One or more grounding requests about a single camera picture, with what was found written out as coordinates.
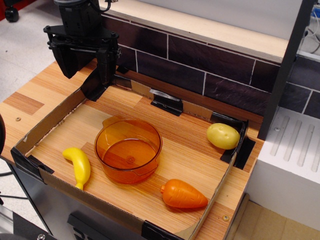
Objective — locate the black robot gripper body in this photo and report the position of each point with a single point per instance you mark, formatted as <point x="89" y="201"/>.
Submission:
<point x="81" y="29"/>

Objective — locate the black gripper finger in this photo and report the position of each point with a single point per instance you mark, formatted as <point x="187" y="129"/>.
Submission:
<point x="106" y="65"/>
<point x="67" y="60"/>

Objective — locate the yellow toy potato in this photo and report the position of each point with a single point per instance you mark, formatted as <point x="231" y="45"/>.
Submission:
<point x="223" y="136"/>

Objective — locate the cardboard fence with black tape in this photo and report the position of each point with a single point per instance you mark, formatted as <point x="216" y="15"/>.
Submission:
<point x="105" y="209"/>

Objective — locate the orange transparent plastic pot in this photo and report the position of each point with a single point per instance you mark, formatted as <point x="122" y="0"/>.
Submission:
<point x="128" y="149"/>

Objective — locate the black chair caster wheel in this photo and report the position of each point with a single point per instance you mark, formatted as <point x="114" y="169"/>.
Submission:
<point x="11" y="14"/>

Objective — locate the yellow toy banana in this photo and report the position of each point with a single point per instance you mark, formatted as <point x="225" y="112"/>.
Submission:
<point x="81" y="165"/>

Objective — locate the orange toy carrot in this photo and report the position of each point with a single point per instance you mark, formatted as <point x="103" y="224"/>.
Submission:
<point x="179" y="194"/>

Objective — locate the white ribbed sink unit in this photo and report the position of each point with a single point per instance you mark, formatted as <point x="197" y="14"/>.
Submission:
<point x="286" y="176"/>

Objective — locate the dark metal post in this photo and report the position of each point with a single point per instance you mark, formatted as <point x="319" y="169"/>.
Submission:
<point x="301" y="23"/>

